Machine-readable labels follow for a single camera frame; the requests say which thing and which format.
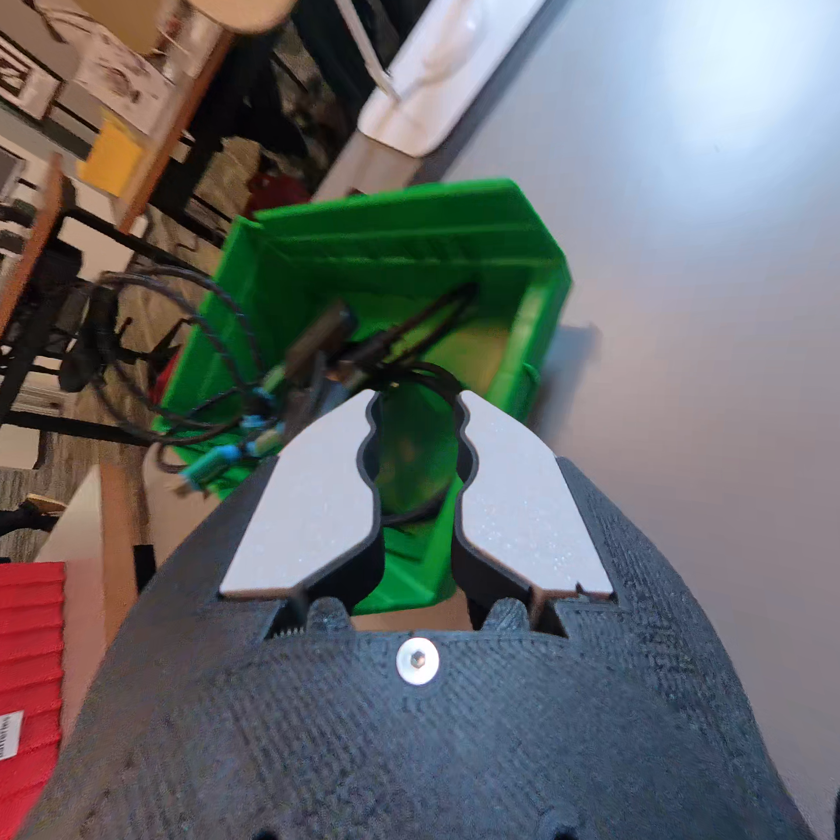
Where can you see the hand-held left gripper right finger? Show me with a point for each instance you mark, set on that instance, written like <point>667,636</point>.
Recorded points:
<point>531,518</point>

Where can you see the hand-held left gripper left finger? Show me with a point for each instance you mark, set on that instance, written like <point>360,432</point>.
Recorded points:
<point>302,518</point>

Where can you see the green plastic bin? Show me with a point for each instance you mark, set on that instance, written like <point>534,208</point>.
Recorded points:
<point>394,249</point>

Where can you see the grey wood-edged table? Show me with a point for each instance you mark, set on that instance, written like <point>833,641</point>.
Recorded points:
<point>121,558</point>

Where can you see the black office chair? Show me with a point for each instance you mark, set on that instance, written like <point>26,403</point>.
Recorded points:
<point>85,354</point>

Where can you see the red plastic bin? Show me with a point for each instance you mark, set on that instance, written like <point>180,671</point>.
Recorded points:
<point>33,643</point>

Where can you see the red bag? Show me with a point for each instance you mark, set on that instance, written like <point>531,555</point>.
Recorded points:
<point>275,193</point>

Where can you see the small yellow object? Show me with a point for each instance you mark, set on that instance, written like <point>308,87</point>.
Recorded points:
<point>111,157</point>

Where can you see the wooden desk with black legs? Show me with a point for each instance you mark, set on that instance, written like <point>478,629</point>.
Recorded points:
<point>190,111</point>

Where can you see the black white printed sheet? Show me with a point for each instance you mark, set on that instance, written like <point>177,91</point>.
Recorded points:
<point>111,72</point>

